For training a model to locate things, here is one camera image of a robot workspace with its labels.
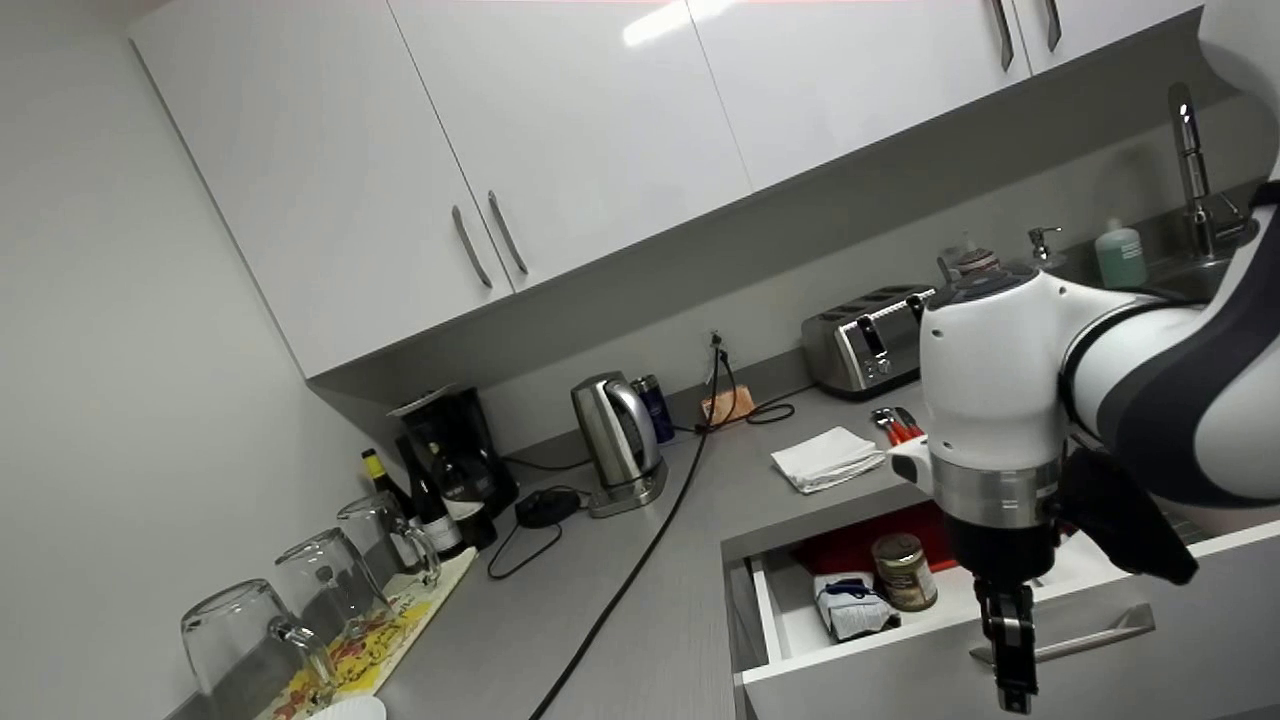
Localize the chrome faucet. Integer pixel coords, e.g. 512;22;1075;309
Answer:
1166;82;1260;268

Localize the stainless steel toaster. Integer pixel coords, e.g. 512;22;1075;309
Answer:
799;282;938;399

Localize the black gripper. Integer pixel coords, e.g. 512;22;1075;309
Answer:
952;521;1069;720

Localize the orange sponge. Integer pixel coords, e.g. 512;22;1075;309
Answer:
698;381;758;429

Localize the red tray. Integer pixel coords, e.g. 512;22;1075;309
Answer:
796;499;966;581

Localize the black coffee maker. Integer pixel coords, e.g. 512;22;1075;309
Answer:
389;382;525;550

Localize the white plate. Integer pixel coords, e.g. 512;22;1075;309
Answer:
302;689;392;720

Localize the white wall cabinet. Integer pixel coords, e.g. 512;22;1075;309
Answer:
123;0;1207;387

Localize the upturned clear glass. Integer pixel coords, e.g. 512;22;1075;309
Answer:
273;525;392;649
174;572;319;707
332;489;444;590

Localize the patterned ceramic soap dispenser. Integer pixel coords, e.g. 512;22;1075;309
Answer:
1025;224;1069;271

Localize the yellow patterned mat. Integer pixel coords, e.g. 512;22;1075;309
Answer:
256;545;482;720

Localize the dark glass bottle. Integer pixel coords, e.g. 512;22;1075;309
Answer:
356;445;421;540

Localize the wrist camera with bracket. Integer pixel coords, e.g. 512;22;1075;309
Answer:
1054;446;1204;590

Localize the metal tin can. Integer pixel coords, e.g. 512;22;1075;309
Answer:
866;528;945;615

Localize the green soap bottle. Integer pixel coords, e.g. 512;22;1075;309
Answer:
1088;217;1151;290

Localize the folded white cloth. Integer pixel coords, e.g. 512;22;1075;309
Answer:
769;423;891;499

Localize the long black power cable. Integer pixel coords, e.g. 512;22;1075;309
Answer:
528;327;802;720

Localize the stainless steel sink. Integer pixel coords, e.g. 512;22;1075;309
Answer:
1129;182;1280;302

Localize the stainless steel electric kettle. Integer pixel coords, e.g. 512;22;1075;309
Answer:
569;366;671;521

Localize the white drawer with metal handle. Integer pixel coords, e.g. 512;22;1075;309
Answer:
717;495;1280;720

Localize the small black puck device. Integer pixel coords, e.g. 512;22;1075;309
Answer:
482;485;587;582

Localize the black and white packet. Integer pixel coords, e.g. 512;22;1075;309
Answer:
807;566;908;649

